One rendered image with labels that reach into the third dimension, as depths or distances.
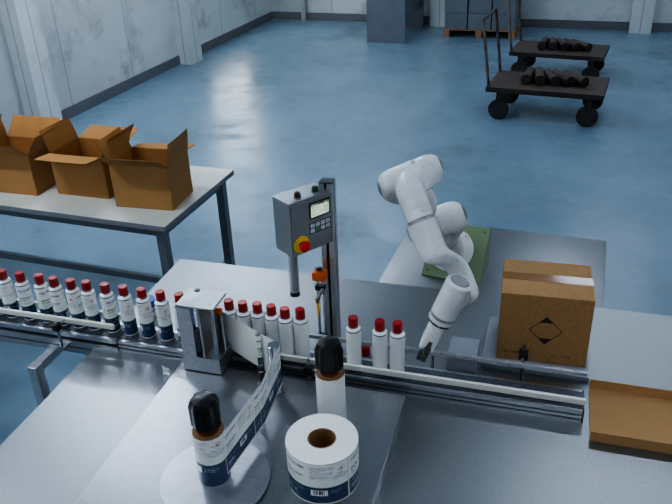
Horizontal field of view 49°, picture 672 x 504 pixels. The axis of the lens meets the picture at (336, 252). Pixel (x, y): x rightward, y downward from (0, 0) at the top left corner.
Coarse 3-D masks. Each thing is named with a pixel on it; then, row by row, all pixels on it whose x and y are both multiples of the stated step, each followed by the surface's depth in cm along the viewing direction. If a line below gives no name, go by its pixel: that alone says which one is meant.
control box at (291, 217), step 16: (288, 192) 236; (304, 192) 235; (320, 192) 235; (288, 208) 228; (304, 208) 231; (288, 224) 231; (304, 224) 234; (288, 240) 235; (304, 240) 236; (320, 240) 241
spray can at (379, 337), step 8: (376, 320) 239; (384, 320) 239; (376, 328) 239; (384, 328) 240; (376, 336) 239; (384, 336) 239; (376, 344) 241; (384, 344) 241; (376, 352) 242; (384, 352) 243; (376, 360) 244; (384, 360) 244; (384, 368) 246
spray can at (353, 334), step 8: (352, 320) 240; (352, 328) 242; (360, 328) 243; (352, 336) 242; (360, 336) 244; (352, 344) 243; (360, 344) 245; (352, 352) 245; (360, 352) 246; (352, 360) 247; (360, 360) 248
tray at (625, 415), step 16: (592, 384) 243; (608, 384) 241; (624, 384) 240; (592, 400) 238; (608, 400) 238; (624, 400) 238; (640, 400) 238; (656, 400) 237; (592, 416) 232; (608, 416) 232; (624, 416) 231; (640, 416) 231; (656, 416) 231; (592, 432) 221; (608, 432) 225; (624, 432) 225; (640, 432) 225; (656, 432) 224; (640, 448) 219; (656, 448) 217
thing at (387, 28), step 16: (368, 0) 1047; (384, 0) 1040; (400, 0) 1032; (416, 0) 1107; (368, 16) 1058; (384, 16) 1050; (400, 16) 1043; (416, 16) 1148; (368, 32) 1069; (384, 32) 1061; (400, 32) 1053
